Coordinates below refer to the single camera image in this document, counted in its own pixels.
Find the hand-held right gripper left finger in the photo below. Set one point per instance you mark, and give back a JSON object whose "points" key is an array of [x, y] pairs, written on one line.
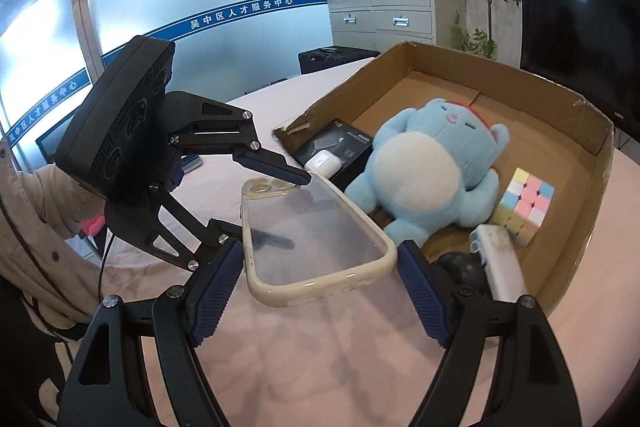
{"points": [[215, 297]]}

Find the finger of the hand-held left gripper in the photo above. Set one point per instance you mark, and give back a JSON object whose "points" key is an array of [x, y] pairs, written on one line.
{"points": [[190, 237], [272, 167]]}

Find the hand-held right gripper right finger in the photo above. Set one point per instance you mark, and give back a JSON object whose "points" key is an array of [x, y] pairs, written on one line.
{"points": [[422, 294]]}

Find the black computer mouse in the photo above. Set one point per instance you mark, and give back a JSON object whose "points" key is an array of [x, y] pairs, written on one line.
{"points": [[462, 269]]}

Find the white earbuds case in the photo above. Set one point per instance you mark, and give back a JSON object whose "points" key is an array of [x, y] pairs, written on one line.
{"points": [[323, 162]]}

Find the clear phone case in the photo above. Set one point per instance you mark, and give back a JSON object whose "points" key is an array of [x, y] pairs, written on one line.
{"points": [[320, 232]]}

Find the white handheld device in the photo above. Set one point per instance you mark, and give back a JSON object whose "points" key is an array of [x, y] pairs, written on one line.
{"points": [[502, 262]]}

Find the pastel puzzle cube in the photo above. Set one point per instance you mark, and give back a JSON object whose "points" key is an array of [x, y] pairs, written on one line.
{"points": [[525, 207]]}

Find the brown cardboard box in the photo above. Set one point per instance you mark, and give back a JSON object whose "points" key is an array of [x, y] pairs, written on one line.
{"points": [[565, 187]]}

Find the person's left forearm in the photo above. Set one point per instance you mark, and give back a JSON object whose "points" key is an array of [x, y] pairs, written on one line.
{"points": [[35, 232]]}

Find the dark monitor screen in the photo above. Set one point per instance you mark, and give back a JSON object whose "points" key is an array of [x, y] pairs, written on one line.
{"points": [[55, 139]]}

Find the grey blue notebook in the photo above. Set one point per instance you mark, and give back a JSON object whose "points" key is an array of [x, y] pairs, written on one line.
{"points": [[192, 163]]}

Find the flat black box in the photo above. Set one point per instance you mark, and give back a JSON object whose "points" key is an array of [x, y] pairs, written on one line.
{"points": [[345, 142]]}

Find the blue plush toy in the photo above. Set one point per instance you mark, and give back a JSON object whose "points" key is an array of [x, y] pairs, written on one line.
{"points": [[420, 177]]}

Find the black suitcase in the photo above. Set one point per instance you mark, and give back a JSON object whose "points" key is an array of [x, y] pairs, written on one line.
{"points": [[335, 59]]}

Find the black television screen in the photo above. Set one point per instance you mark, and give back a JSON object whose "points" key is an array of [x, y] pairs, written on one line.
{"points": [[575, 37]]}

